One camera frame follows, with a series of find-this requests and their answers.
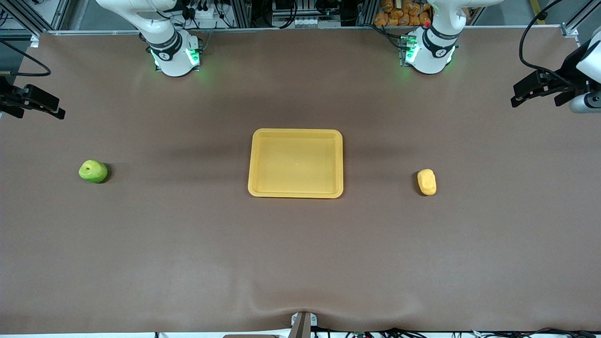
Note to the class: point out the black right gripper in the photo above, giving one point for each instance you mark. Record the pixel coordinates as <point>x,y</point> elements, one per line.
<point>5,97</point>

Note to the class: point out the metal clamp bracket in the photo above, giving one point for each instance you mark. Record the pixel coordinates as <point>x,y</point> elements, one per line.
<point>303,324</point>

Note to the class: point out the silver corner bracket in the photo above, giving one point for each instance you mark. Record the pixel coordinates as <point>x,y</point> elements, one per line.
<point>34,41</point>
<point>570,30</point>

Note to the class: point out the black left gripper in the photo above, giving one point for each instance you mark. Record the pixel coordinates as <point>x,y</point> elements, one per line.
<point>566,74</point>

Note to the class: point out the yellow potato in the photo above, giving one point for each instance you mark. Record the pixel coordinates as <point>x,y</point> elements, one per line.
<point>427,182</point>

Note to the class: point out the yellow strip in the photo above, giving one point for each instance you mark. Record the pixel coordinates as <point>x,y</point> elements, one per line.
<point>536,7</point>

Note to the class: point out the bag of orange snacks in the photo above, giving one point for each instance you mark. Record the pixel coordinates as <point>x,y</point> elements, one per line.
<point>401,13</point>

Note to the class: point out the yellow plastic tray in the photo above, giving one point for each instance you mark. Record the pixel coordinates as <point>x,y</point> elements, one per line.
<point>296,164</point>

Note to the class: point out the aluminium frame post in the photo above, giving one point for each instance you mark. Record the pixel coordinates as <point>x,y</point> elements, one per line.
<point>240,11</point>
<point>366,11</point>

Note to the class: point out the white power strip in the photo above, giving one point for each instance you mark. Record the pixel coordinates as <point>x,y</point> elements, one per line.
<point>205,15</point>

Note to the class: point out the green apple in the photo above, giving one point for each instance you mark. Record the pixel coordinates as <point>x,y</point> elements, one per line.
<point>93,172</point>

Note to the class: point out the silver table edge rail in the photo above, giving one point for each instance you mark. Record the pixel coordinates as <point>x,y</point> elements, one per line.
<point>281,30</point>

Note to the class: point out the brown table mat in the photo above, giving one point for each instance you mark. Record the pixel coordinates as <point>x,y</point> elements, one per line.
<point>300,258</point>

